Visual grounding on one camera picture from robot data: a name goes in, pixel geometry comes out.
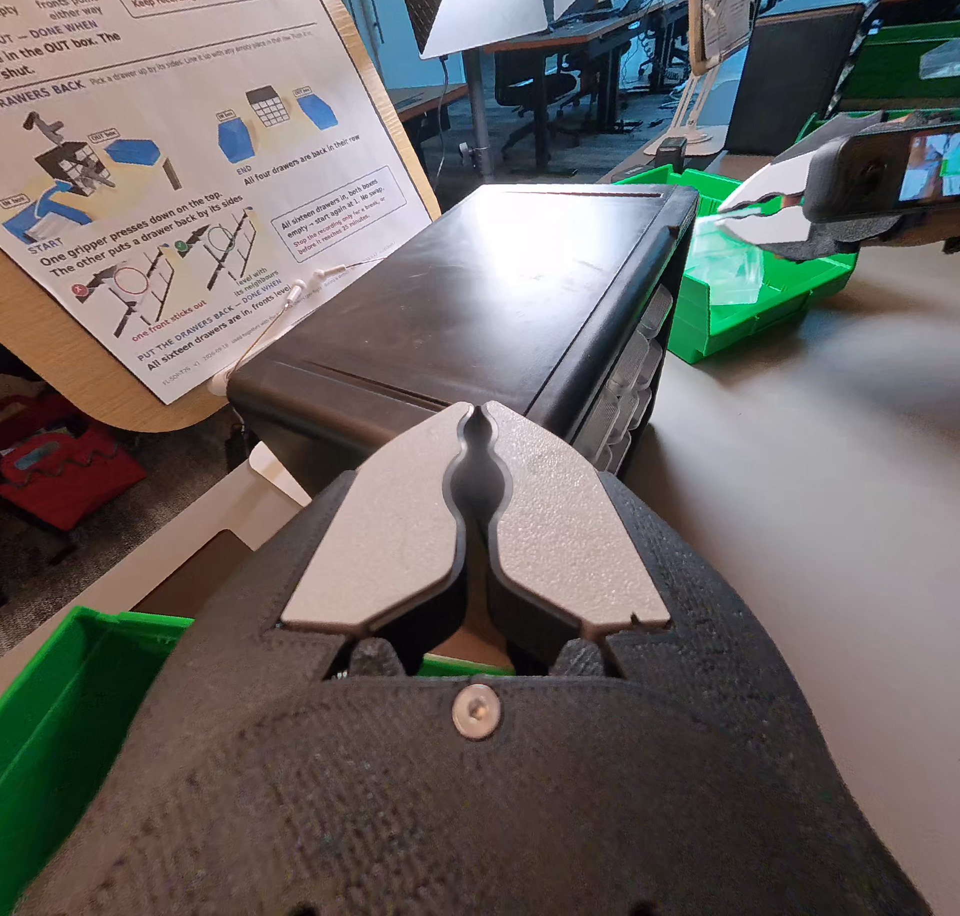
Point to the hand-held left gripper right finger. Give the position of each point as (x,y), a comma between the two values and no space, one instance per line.
(577,548)

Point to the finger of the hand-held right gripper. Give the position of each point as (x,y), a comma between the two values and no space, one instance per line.
(780,177)
(776,227)

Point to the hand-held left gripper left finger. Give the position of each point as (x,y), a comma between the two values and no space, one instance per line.
(375,548)

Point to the clear plastic drawer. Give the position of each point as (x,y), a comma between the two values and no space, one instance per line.
(731,270)

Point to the green plastic bin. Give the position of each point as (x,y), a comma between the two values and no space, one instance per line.
(52,706)
(720,334)
(885,68)

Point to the black drawer cabinet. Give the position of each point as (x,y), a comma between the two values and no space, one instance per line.
(795,75)
(465,293)

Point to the pale desk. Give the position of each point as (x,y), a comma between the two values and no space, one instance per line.
(810,518)

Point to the white stand base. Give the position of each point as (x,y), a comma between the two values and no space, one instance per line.
(277,473)

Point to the wooden stand with sheet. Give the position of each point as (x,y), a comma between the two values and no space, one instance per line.
(720,8)

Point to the set of clear drawers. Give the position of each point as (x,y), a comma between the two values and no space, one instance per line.
(634,376)

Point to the long office table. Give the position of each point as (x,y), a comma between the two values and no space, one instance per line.
(600,19)

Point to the black office chair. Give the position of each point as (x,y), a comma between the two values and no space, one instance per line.
(536,83)

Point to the grey light stand pole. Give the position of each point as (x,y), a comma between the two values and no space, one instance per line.
(477,105)

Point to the red bag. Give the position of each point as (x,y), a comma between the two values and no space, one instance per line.
(67,473)
(30,413)

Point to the instruction sheet on board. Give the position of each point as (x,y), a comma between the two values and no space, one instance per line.
(97,387)

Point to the white reflector panel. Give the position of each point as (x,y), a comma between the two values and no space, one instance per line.
(495,0)

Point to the white instruction sheet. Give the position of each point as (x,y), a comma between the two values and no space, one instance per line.
(187,180)

